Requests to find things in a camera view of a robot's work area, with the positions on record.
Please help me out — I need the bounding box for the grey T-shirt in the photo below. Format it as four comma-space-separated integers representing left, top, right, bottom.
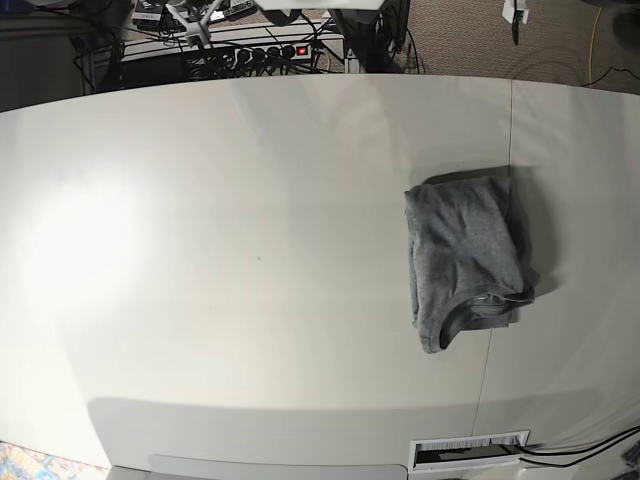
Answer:
405, 176, 535, 354

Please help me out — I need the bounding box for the black power strip red switch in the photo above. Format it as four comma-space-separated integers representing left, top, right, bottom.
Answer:
187, 43, 314, 77

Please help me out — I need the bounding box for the white cable grommet box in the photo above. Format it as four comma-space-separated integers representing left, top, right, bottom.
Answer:
408, 430, 530, 474

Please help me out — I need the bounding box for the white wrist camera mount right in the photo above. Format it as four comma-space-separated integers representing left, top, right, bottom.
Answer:
164, 0, 223, 48

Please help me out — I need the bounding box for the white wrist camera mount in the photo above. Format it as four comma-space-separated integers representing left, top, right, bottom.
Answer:
502, 0, 529, 25
164, 0, 223, 48

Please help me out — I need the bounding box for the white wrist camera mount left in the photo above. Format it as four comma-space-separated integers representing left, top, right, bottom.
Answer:
502, 0, 529, 25

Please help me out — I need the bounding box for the black cable pair on table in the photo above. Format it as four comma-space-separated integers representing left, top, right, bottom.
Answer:
499, 425, 640, 469

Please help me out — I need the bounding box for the yellow cable on carpet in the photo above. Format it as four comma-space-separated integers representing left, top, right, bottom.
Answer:
579, 0, 640, 87

